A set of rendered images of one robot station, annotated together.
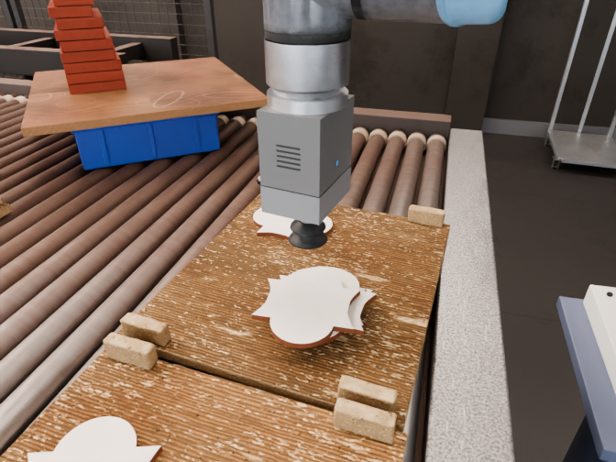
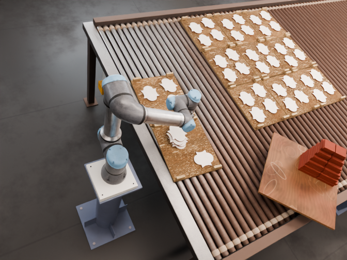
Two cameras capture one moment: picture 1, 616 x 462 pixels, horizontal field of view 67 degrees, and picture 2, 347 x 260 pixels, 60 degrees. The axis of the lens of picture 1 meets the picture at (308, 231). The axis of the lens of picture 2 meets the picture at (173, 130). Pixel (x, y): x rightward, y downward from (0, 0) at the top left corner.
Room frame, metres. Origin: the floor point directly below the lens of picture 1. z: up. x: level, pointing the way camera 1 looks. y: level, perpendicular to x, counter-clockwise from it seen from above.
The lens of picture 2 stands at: (0.94, -1.05, 2.58)
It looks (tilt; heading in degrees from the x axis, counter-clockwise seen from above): 54 degrees down; 117
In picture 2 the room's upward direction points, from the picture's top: 24 degrees clockwise
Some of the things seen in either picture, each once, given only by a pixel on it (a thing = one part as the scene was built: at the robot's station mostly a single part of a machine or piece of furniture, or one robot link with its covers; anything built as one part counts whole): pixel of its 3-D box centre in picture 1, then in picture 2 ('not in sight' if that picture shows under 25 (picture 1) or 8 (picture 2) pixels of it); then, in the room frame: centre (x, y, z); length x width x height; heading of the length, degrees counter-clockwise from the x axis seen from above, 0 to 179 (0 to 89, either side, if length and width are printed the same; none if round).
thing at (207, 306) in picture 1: (310, 274); (186, 147); (0.54, 0.00, 0.93); 0.41 x 0.35 x 0.02; 159
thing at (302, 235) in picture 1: (307, 227); not in sight; (0.43, 0.00, 1.07); 0.04 x 0.04 x 0.02
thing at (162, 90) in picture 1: (141, 87); (301, 177); (1.18, 0.42, 1.03); 0.50 x 0.50 x 0.02; 24
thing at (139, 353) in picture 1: (130, 350); not in sight; (0.37, 0.20, 0.95); 0.06 x 0.02 x 0.03; 71
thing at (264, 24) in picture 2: not in sight; (265, 23); (-0.01, 1.68, 0.94); 0.41 x 0.35 x 0.04; 165
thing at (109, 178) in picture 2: not in sight; (114, 169); (0.40, -0.48, 0.96); 0.15 x 0.15 x 0.10
